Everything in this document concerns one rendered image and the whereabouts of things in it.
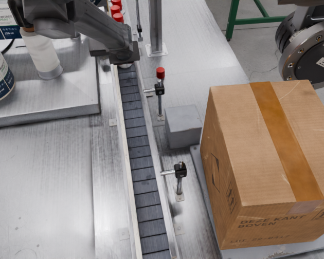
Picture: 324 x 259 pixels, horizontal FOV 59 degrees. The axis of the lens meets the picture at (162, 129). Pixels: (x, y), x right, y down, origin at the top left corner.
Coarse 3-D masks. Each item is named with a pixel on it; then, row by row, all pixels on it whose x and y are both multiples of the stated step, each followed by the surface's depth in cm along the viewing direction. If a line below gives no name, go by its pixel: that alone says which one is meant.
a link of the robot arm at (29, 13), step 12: (24, 0) 33; (36, 0) 33; (48, 0) 34; (60, 0) 36; (72, 0) 37; (288, 0) 37; (300, 0) 37; (312, 0) 38; (24, 12) 37; (36, 12) 38; (48, 12) 38; (60, 12) 38
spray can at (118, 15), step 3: (114, 15) 93; (117, 15) 93; (120, 15) 93; (114, 18) 93; (117, 18) 93; (120, 18) 93; (117, 21) 93; (120, 21) 94; (123, 21) 95; (120, 66) 108; (123, 66) 107; (126, 66) 107; (129, 66) 108
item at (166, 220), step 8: (128, 24) 112; (136, 64) 97; (136, 72) 94; (144, 96) 87; (144, 104) 85; (144, 112) 83; (152, 136) 78; (152, 144) 76; (152, 152) 75; (152, 160) 75; (160, 176) 70; (160, 184) 69; (160, 192) 68; (160, 200) 66; (168, 216) 64; (168, 224) 63; (168, 232) 62; (168, 240) 61; (176, 256) 59
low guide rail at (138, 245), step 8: (120, 96) 94; (120, 104) 92; (120, 112) 90; (120, 120) 88; (128, 152) 81; (128, 160) 79; (128, 168) 77; (128, 176) 76; (128, 184) 74; (136, 216) 69; (136, 224) 68; (136, 232) 66; (136, 240) 65; (136, 248) 64
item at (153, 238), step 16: (128, 80) 104; (128, 96) 99; (128, 112) 94; (128, 128) 90; (144, 128) 90; (128, 144) 86; (144, 144) 86; (144, 160) 83; (144, 176) 80; (144, 192) 77; (144, 208) 74; (160, 208) 74; (144, 224) 71; (160, 224) 71; (144, 240) 69; (160, 240) 69; (144, 256) 66; (160, 256) 66
